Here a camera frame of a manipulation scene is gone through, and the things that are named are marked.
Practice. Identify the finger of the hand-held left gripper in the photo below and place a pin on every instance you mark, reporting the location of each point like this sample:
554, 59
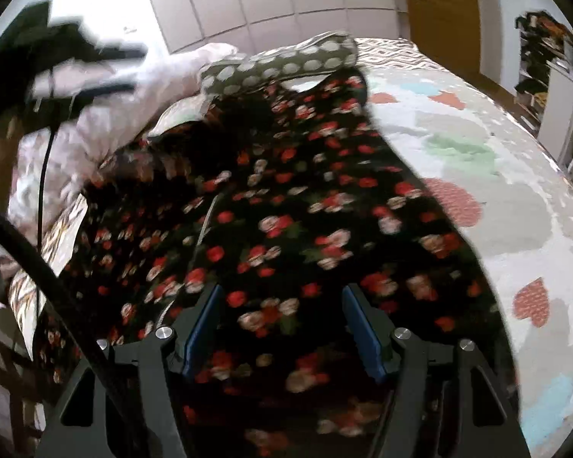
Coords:
105, 90
122, 51

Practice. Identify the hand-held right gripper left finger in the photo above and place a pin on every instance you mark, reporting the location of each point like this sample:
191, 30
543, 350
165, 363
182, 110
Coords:
204, 329

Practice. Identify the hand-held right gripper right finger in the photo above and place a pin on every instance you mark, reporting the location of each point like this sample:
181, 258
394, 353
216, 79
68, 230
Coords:
360, 329

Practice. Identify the black floral garment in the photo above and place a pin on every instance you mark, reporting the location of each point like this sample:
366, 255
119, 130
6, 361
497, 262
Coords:
291, 191

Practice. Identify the pink quilted blanket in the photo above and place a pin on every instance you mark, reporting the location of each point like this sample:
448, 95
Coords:
162, 81

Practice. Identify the olive polka-dot pillow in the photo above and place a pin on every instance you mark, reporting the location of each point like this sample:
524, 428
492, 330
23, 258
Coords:
286, 64

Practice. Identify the cluttered white shelf unit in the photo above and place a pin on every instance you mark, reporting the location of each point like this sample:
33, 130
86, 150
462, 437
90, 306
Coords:
549, 71

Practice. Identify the brown wooden door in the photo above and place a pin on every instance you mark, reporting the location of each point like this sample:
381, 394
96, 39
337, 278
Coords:
441, 9

